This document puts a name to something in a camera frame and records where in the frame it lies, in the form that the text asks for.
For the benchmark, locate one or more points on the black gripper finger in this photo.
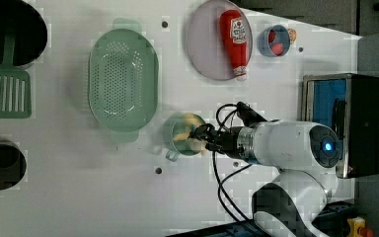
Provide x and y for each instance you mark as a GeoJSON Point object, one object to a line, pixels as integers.
{"type": "Point", "coordinates": [203, 132]}
{"type": "Point", "coordinates": [213, 147]}

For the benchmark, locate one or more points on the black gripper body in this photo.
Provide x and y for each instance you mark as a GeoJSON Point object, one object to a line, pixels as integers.
{"type": "Point", "coordinates": [228, 142]}

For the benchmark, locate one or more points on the yellow plush peeled banana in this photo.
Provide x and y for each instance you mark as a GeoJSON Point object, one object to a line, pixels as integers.
{"type": "Point", "coordinates": [182, 138]}

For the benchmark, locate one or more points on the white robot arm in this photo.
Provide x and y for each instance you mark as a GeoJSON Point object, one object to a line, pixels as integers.
{"type": "Point", "coordinates": [304, 153]}

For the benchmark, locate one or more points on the green mug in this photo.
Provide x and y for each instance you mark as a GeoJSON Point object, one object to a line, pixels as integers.
{"type": "Point", "coordinates": [171, 127]}

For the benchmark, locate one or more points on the round lavender plate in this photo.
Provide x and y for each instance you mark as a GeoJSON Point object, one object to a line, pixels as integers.
{"type": "Point", "coordinates": [204, 42]}

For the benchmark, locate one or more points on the green plastic colander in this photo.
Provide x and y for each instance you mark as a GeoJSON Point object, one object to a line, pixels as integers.
{"type": "Point", "coordinates": [123, 80]}

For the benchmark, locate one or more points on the red plush strawberry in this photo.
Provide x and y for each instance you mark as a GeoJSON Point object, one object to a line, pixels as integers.
{"type": "Point", "coordinates": [274, 41]}

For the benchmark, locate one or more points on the red plush ketchup bottle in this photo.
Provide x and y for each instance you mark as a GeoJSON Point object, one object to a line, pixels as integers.
{"type": "Point", "coordinates": [234, 39]}

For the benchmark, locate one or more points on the small blue bowl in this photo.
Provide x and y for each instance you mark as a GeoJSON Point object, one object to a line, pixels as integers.
{"type": "Point", "coordinates": [263, 45]}

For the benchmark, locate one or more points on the orange plush fruit slice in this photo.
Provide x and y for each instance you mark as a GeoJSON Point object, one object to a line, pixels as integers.
{"type": "Point", "coordinates": [292, 35]}

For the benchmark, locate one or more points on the yellow red emergency button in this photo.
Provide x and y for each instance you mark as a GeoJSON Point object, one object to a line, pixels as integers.
{"type": "Point", "coordinates": [358, 228]}

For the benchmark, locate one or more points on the large black pot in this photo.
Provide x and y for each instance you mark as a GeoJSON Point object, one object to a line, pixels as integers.
{"type": "Point", "coordinates": [26, 26]}

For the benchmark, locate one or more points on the green slotted spatula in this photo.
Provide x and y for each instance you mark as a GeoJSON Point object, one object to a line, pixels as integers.
{"type": "Point", "coordinates": [15, 85]}

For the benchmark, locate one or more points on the small black pot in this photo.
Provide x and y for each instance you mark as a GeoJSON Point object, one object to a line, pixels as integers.
{"type": "Point", "coordinates": [13, 165]}

